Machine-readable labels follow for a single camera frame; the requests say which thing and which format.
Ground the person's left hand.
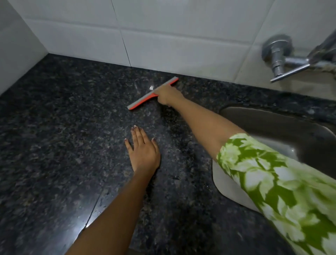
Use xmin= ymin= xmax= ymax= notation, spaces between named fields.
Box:
xmin=125 ymin=126 xmax=161 ymax=172

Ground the person's right hand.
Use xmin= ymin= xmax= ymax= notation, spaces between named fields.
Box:
xmin=154 ymin=85 xmax=185 ymax=108

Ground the orange and grey squeegee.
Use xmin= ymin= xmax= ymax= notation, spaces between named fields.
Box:
xmin=127 ymin=77 xmax=179 ymax=110

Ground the person's right forearm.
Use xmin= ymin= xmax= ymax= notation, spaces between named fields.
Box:
xmin=168 ymin=97 xmax=246 ymax=161

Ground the person's left forearm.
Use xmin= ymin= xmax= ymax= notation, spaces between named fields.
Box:
xmin=66 ymin=166 xmax=159 ymax=255

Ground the stainless steel sink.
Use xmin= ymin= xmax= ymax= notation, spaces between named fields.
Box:
xmin=212 ymin=105 xmax=336 ymax=212

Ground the green floral sleeve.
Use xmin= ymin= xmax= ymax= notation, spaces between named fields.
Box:
xmin=216 ymin=133 xmax=336 ymax=255

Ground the chrome wall tap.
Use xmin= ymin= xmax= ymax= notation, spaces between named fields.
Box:
xmin=261 ymin=31 xmax=336 ymax=83

